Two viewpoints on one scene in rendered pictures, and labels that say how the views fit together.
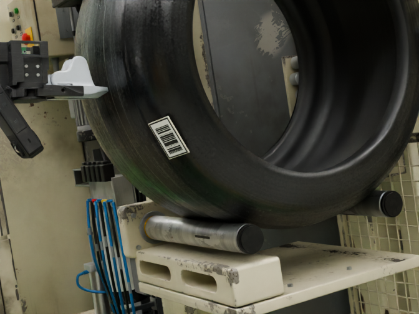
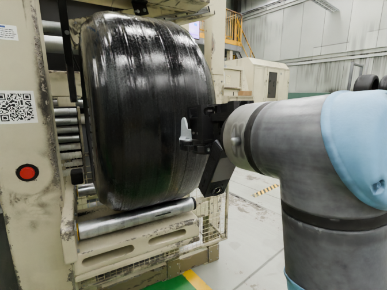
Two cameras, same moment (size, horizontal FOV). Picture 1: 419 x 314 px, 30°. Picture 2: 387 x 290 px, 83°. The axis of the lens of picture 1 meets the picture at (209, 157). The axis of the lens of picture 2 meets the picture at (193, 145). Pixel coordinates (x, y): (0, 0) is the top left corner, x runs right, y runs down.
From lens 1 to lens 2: 1.31 m
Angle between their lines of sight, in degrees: 88
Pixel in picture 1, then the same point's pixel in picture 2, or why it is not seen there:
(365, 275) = not seen: hidden behind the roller
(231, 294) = (197, 230)
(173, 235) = (126, 224)
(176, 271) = (142, 242)
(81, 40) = (145, 99)
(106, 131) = (157, 166)
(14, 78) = not seen: hidden behind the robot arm
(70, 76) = not seen: hidden behind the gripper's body
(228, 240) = (188, 208)
